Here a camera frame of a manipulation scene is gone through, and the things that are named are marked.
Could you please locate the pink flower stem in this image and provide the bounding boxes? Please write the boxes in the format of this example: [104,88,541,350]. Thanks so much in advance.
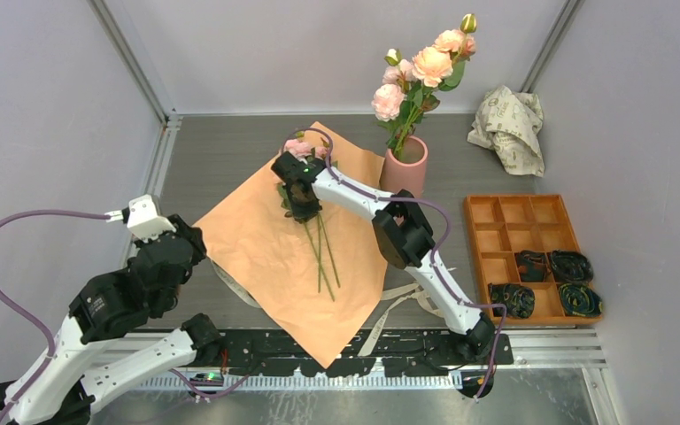
[391,13,477,159]
[371,48,417,158]

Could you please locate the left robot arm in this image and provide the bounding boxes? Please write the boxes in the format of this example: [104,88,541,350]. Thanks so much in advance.
[0,207,223,424]

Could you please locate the crumpled printed paper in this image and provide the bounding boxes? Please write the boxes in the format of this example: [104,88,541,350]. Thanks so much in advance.
[467,85,545,177]

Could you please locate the pink cylindrical vase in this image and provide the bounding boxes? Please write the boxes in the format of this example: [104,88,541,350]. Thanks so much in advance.
[379,135,429,198]

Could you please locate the orange compartment tray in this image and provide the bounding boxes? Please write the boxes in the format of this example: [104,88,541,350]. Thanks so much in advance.
[463,194,603,327]

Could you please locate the cream printed ribbon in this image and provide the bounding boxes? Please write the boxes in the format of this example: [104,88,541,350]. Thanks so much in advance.
[212,261,444,357]

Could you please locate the green orange flower bouquet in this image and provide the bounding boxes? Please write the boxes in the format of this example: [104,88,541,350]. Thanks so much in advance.
[193,121,390,371]

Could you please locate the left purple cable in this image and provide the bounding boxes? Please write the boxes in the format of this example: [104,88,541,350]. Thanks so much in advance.
[0,210,253,425]

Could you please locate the dark patterned rolled tie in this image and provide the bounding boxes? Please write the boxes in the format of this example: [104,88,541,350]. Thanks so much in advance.
[548,250,594,285]
[514,250,551,282]
[488,283,536,319]
[558,283,603,318]

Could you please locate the aluminium frame rail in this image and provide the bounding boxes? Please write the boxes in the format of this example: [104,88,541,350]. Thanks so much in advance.
[105,111,182,243]

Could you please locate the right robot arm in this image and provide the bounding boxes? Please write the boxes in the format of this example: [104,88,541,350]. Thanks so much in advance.
[271,152,498,364]

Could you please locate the pink flowers with green stems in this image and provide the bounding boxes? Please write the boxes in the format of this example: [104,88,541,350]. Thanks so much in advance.
[275,130,342,302]

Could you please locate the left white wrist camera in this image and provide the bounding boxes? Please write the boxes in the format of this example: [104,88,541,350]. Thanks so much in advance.
[104,194,176,242]

